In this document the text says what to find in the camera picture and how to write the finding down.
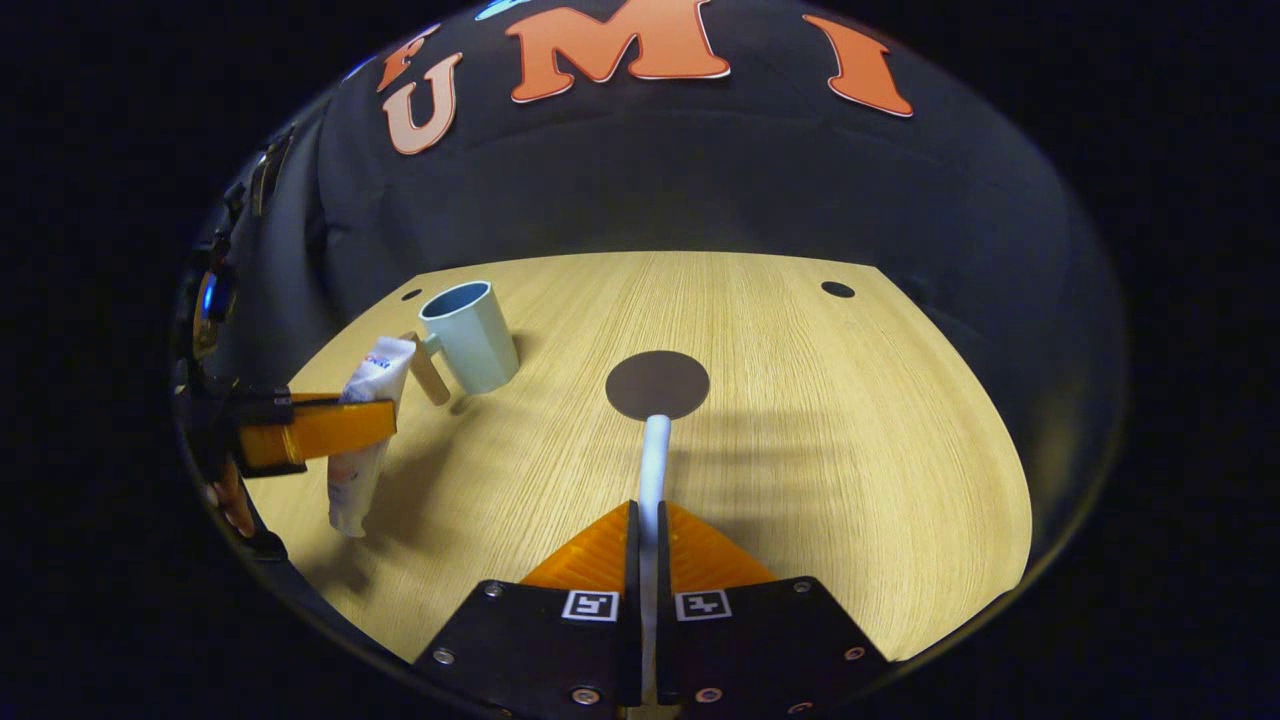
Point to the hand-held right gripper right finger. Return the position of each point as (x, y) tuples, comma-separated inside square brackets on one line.
[(662, 570)]

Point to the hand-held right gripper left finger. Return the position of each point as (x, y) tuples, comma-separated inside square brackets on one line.
[(633, 570)]

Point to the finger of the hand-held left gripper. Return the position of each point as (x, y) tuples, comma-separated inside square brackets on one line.
[(320, 432), (312, 397)]

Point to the white toothpaste tube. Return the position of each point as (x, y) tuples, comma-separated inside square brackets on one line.
[(375, 378)]

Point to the white toothbrush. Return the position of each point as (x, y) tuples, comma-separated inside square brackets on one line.
[(654, 460)]

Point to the light blue cup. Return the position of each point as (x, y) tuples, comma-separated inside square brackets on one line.
[(480, 340)]

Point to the brown round coaster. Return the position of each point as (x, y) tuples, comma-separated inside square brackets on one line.
[(657, 382)]

